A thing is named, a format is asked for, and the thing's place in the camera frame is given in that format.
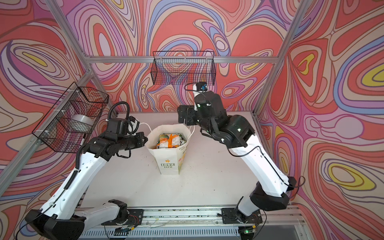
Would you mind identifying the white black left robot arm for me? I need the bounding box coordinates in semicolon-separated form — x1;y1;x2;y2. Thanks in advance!
25;132;148;240

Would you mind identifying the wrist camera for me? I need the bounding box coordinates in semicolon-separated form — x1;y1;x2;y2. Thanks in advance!
193;82;209;97
106;117;140;137

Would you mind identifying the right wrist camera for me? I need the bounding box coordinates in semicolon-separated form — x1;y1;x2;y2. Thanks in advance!
193;82;209;97

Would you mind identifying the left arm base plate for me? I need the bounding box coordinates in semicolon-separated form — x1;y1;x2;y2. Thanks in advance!
102;209;144;227

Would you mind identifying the black wire basket wall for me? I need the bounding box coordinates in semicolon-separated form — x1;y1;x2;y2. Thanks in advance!
32;82;109;153
151;50;217;86

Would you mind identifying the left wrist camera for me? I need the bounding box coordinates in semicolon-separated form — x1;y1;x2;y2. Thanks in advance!
106;117;140;137

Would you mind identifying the aluminium front rail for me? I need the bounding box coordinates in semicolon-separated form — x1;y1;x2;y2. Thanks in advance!
59;205;304;229

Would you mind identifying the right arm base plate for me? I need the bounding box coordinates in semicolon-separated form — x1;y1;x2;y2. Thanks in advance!
217;208;263;226

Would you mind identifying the white floral paper bag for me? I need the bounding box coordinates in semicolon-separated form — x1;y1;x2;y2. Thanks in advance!
145;124;195;175

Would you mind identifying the black wire basket left wall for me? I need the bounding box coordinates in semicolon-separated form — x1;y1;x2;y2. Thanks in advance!
32;82;109;153

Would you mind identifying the orange candy bag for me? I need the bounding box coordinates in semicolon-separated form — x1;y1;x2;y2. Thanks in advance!
156;133;187;149

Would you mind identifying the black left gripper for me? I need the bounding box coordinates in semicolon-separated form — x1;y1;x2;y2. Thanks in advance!
116;131;149;152

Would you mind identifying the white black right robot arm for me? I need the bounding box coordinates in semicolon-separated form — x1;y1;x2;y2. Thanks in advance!
178;91;297;222

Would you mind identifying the silver tape roll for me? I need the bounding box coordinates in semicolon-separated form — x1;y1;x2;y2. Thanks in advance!
72;114;94;126

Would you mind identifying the black wire basket back wall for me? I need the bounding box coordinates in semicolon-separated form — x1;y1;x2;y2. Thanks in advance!
151;50;217;86

